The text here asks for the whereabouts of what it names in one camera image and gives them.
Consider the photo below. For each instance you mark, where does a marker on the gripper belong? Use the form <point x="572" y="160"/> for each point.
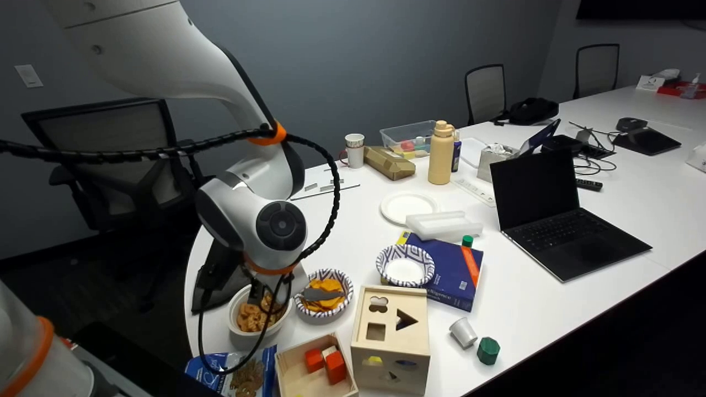
<point x="261" y="292"/>

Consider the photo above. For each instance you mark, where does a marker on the heap of brown snacks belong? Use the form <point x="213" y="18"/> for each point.
<point x="249" y="320"/>

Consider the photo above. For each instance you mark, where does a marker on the white paper plate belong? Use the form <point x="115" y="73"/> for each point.
<point x="407" y="207"/>

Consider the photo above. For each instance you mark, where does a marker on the red tray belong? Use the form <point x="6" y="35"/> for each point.
<point x="670" y="91"/>

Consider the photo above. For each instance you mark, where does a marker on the white bowl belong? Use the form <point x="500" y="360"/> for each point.
<point x="238" y="326"/>

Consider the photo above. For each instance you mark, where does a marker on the silver tissue box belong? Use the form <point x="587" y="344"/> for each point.
<point x="491" y="160"/>

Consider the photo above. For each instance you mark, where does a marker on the wooden tray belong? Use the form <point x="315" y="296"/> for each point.
<point x="292" y="377"/>

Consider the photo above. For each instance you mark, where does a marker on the white mug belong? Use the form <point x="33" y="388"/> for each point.
<point x="355" y="154"/>

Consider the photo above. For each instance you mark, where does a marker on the patterned paper bowl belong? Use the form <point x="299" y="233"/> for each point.
<point x="342" y="282"/>
<point x="405" y="255"/>

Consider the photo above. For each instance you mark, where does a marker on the green octagonal block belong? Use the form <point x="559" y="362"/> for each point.
<point x="488" y="351"/>

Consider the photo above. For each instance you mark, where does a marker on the small green cap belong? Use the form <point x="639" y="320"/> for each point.
<point x="468" y="241"/>

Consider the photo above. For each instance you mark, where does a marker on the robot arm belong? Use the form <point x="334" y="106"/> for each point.
<point x="165" y="49"/>

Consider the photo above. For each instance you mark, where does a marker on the thin black stick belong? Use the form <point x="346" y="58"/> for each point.
<point x="325" y="192"/>

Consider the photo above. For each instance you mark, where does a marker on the brown cardboard box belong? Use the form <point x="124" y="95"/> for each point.
<point x="389" y="162"/>

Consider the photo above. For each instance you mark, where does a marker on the blue snack bag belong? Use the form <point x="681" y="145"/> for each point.
<point x="220" y="366"/>

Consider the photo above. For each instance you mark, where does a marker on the black bag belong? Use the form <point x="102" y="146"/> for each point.
<point x="532" y="110"/>

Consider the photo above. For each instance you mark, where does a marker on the black tablet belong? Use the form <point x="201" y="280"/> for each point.
<point x="646" y="141"/>

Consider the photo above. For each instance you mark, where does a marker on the small blue bottle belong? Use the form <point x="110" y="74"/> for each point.
<point x="456" y="154"/>

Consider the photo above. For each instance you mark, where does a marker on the black box device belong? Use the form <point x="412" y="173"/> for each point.
<point x="561" y="144"/>

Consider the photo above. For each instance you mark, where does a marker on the heap of orange chips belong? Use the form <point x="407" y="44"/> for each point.
<point x="326" y="284"/>

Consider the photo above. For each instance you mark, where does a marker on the white power strip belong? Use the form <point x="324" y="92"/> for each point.
<point x="475" y="192"/>

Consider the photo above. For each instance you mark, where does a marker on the blue laptop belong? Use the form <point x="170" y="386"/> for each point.
<point x="540" y="138"/>

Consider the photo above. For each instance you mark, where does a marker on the white card box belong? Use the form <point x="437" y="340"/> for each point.
<point x="650" y="83"/>

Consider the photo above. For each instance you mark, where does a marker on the clear plastic container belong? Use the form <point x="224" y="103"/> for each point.
<point x="405" y="135"/>

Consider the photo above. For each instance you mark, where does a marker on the white plastic tray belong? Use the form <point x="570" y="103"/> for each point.
<point x="441" y="226"/>

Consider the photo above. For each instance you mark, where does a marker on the wooden shape sorter box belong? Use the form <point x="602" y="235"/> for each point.
<point x="389" y="344"/>

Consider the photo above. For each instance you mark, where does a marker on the grey spatula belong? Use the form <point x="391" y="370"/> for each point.
<point x="320" y="294"/>

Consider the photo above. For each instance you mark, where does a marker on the small white cup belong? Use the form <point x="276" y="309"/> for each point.
<point x="462" y="332"/>

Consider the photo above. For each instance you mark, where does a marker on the orange wooden block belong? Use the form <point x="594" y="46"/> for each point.
<point x="314" y="360"/>
<point x="336" y="368"/>

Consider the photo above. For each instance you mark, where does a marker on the beige water bottle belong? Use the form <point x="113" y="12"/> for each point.
<point x="441" y="157"/>

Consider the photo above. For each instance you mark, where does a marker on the black round device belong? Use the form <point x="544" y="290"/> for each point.
<point x="631" y="123"/>

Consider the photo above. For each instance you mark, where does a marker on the blue book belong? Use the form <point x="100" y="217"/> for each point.
<point x="449" y="275"/>

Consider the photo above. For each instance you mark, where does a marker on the wall switch plate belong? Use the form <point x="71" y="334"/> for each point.
<point x="28" y="76"/>

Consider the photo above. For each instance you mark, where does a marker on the black remote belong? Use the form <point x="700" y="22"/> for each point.
<point x="589" y="184"/>

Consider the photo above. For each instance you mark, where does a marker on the clear pump bottle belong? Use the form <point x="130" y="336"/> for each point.
<point x="690" y="88"/>

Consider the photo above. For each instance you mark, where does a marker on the black laptop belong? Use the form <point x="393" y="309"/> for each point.
<point x="535" y="193"/>

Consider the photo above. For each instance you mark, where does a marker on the office chair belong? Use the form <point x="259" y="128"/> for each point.
<point x="597" y="69"/>
<point x="105" y="143"/>
<point x="485" y="91"/>

